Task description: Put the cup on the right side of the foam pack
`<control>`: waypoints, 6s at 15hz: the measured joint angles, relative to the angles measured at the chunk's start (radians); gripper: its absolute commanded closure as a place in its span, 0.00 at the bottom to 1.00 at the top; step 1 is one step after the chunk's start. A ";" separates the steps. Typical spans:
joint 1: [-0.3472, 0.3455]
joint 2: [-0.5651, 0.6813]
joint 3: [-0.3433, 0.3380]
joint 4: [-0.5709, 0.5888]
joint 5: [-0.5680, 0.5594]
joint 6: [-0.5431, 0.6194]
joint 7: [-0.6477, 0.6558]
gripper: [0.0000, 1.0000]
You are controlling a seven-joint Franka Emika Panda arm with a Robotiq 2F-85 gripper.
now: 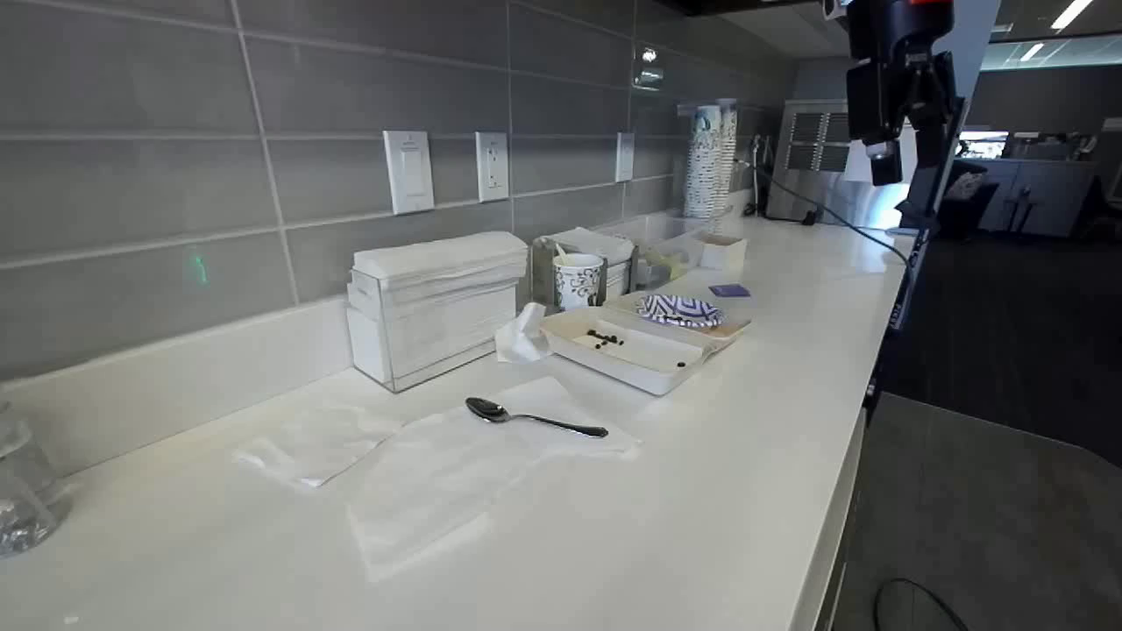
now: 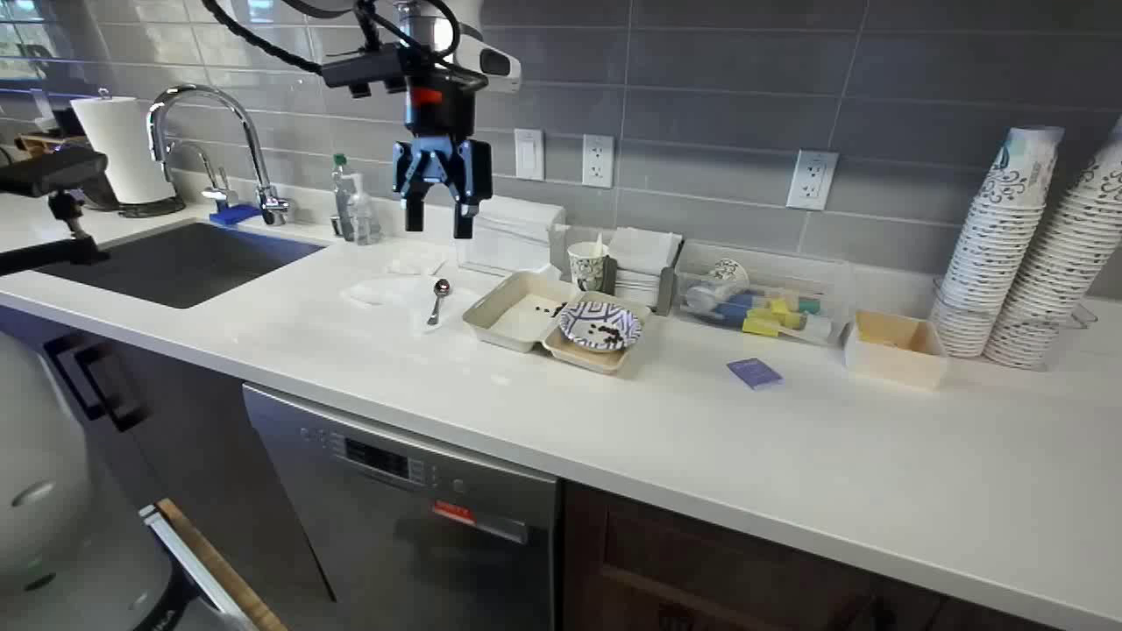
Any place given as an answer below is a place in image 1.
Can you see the blue patterned paper plate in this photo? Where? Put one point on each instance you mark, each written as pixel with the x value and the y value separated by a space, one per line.
pixel 682 315

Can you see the open foam food pack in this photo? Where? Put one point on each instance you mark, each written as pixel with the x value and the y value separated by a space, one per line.
pixel 622 344

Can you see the white wall outlet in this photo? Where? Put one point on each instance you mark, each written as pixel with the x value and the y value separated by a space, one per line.
pixel 493 165

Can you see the white napkin dispenser box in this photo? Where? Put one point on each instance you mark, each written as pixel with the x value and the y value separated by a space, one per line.
pixel 433 306

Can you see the crumpled white napkin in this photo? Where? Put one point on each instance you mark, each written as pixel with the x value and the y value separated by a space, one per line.
pixel 523 339

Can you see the tall paper cup stack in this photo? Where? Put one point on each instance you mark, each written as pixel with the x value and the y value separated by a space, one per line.
pixel 711 165

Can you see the small cardboard box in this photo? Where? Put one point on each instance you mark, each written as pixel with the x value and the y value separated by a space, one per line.
pixel 722 255

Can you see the black camera on stand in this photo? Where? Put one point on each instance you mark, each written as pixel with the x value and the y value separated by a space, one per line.
pixel 899 84

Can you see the clear tray of packets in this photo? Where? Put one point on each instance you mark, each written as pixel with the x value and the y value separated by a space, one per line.
pixel 664 262

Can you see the white wall switch plate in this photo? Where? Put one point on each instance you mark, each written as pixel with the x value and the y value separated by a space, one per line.
pixel 407 163

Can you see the clear plastic sheet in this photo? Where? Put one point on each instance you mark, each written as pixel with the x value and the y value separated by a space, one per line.
pixel 425 481

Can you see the black metal spoon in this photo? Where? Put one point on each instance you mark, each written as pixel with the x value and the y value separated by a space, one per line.
pixel 501 417

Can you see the clear glass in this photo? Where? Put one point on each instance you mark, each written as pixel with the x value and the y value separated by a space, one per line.
pixel 31 491

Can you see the white patterned paper cup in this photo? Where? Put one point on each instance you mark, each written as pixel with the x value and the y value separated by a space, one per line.
pixel 578 278

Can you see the small blue square packet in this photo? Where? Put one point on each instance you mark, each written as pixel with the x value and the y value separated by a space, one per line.
pixel 732 293

